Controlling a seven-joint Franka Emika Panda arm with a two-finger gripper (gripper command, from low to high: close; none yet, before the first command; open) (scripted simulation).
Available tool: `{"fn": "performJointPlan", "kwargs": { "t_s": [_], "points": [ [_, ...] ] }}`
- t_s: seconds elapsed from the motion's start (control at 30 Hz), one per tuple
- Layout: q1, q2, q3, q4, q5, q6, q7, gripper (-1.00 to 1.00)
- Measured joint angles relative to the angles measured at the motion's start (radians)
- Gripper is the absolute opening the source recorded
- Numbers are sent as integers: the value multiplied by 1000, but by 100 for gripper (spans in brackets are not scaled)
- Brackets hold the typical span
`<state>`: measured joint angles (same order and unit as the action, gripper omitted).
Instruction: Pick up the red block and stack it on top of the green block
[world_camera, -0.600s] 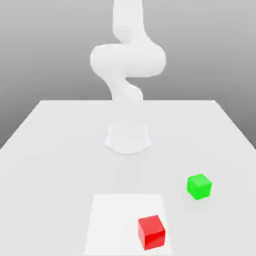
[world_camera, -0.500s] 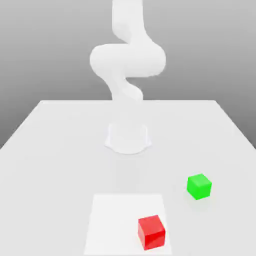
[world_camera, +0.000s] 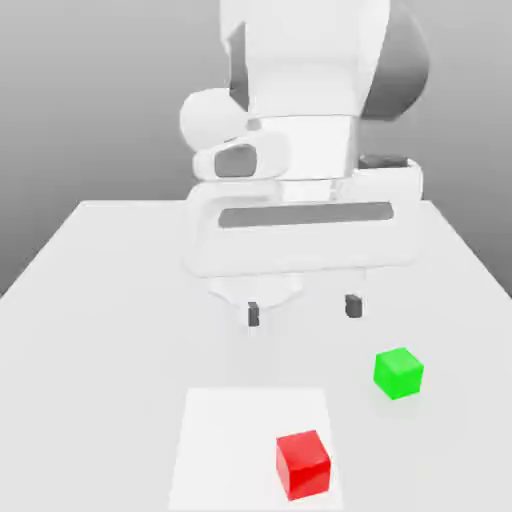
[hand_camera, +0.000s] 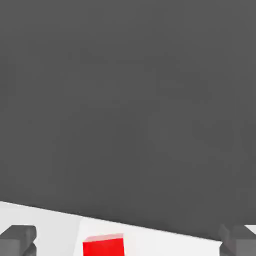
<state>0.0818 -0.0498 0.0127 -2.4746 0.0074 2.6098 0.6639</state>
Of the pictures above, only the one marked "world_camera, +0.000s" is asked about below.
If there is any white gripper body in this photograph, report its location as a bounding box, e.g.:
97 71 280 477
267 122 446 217
181 181 424 280

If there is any small green cube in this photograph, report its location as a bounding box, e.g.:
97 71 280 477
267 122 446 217
372 346 425 401

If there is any small red cube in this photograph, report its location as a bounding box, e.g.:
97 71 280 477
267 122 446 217
274 429 333 502

